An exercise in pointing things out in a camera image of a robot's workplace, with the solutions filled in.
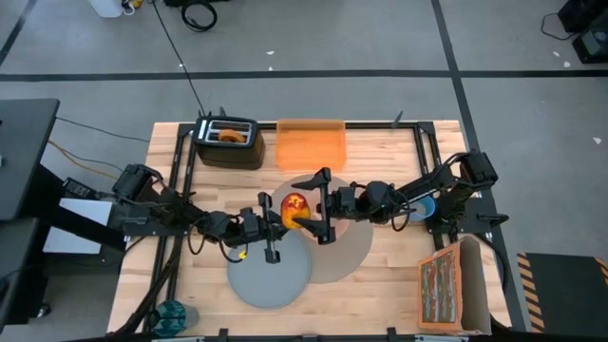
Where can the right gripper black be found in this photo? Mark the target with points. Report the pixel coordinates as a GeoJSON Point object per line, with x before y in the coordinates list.
{"type": "Point", "coordinates": [344, 204]}

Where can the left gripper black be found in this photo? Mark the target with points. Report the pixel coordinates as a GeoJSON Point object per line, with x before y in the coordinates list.
{"type": "Point", "coordinates": [254, 222]}

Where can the red yellow apple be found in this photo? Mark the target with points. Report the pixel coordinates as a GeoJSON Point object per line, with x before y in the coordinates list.
{"type": "Point", "coordinates": [294, 209]}

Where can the grey round plate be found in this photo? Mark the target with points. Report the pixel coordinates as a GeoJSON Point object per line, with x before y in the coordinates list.
{"type": "Point", "coordinates": [266, 280]}

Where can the toasted bread slice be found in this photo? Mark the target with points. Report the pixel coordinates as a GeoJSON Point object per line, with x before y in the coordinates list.
{"type": "Point", "coordinates": [232, 136]}

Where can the orange printed cereal box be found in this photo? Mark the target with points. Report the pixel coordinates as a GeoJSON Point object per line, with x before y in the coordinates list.
{"type": "Point", "coordinates": [442, 290]}

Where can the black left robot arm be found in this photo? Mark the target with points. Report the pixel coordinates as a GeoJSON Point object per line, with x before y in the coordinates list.
{"type": "Point", "coordinates": [176, 209]}

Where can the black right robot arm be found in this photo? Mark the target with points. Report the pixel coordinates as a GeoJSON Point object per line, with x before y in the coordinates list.
{"type": "Point", "coordinates": [427, 183]}

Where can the round beige placemat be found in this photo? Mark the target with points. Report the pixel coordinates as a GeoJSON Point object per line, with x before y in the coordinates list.
{"type": "Point", "coordinates": [342, 256]}

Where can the translucent orange plastic bin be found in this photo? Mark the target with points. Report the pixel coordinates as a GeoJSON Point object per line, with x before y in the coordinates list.
{"type": "Point", "coordinates": [311, 147]}

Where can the black toaster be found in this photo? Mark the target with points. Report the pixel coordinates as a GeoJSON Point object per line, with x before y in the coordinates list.
{"type": "Point", "coordinates": [228, 154]}

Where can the light blue cup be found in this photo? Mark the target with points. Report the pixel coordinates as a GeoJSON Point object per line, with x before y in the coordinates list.
{"type": "Point", "coordinates": [425, 211]}

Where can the black power adapter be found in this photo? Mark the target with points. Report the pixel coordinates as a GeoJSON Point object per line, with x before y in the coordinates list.
{"type": "Point", "coordinates": [78, 188]}

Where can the white flat panel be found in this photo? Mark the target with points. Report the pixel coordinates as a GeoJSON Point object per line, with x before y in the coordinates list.
{"type": "Point", "coordinates": [71, 233]}

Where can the black side desk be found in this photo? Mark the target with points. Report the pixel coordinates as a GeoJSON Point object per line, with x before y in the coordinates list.
{"type": "Point", "coordinates": [24, 152]}

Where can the black mat with hazard stripes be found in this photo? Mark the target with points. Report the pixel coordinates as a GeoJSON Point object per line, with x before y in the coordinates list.
{"type": "Point", "coordinates": [565, 290]}

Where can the white bucket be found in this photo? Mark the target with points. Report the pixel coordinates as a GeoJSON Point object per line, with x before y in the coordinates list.
{"type": "Point", "coordinates": [107, 7]}

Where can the black equipment case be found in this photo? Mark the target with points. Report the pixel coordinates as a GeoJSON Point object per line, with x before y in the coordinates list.
{"type": "Point", "coordinates": [591, 43]}

